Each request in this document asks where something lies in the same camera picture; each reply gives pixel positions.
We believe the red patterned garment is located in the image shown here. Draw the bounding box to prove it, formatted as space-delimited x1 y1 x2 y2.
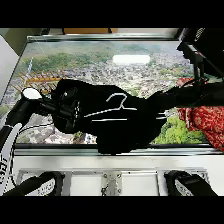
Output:
175 77 224 153

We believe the black garment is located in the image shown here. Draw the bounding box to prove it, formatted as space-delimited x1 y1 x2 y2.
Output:
50 78 168 156

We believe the black cable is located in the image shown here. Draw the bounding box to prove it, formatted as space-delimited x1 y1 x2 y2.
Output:
15 121 56 135

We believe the silver frame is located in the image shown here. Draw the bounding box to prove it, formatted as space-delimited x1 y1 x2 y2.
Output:
12 33 224 197

